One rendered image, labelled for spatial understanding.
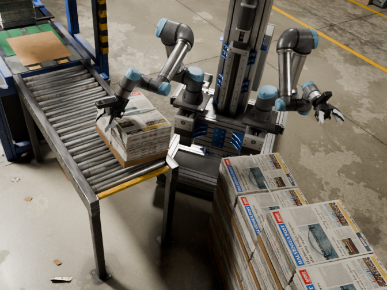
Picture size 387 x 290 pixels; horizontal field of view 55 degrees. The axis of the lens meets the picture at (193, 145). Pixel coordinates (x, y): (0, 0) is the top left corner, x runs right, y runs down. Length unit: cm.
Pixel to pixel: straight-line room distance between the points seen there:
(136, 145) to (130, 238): 98
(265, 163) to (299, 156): 144
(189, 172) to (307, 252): 151
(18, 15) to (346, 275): 313
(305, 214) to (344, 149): 227
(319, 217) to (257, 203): 40
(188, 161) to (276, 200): 114
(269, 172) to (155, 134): 70
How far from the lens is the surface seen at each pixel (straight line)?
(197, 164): 303
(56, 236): 289
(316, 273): 160
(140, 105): 221
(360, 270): 169
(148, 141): 205
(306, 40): 232
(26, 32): 357
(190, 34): 219
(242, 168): 219
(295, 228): 169
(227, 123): 264
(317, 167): 364
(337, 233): 176
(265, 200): 206
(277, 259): 172
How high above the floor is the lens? 236
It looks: 42 degrees down
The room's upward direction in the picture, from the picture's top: 8 degrees clockwise
